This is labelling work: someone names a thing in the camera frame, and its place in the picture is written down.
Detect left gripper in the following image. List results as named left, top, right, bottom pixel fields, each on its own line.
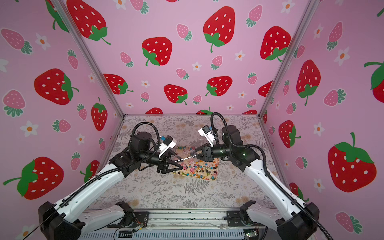
left=137, top=149, right=183, bottom=175

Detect clear candy jar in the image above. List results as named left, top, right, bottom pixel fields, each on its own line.
left=168, top=152, right=185, bottom=167

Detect red lollipop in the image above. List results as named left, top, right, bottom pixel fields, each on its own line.
left=175, top=155, right=195, bottom=163

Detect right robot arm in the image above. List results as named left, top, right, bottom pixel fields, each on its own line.
left=191, top=126, right=320, bottom=240

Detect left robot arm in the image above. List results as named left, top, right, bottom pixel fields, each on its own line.
left=39, top=132, right=183, bottom=240

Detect poured candies on tray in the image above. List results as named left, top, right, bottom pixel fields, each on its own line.
left=173, top=159, right=219, bottom=181

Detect floral yellow tray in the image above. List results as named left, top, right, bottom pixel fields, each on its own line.
left=173, top=145, right=220, bottom=181

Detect white vented strip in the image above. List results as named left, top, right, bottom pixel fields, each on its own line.
left=80, top=229, right=246, bottom=240

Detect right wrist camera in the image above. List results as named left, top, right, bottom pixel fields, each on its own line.
left=198, top=125, right=219, bottom=147

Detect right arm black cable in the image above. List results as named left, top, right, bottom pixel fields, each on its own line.
left=209, top=112, right=334, bottom=240

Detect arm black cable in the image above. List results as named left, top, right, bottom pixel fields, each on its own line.
left=20, top=121, right=162, bottom=240
left=209, top=112, right=334, bottom=240

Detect aluminium front rail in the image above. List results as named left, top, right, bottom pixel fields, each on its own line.
left=80, top=208, right=310, bottom=231

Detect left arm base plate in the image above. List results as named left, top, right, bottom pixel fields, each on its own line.
left=107, top=202, right=150, bottom=228

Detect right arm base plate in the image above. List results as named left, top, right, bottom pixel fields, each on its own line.
left=224, top=200, right=265, bottom=227

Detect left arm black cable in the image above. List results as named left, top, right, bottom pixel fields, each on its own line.
left=20, top=121, right=162, bottom=240

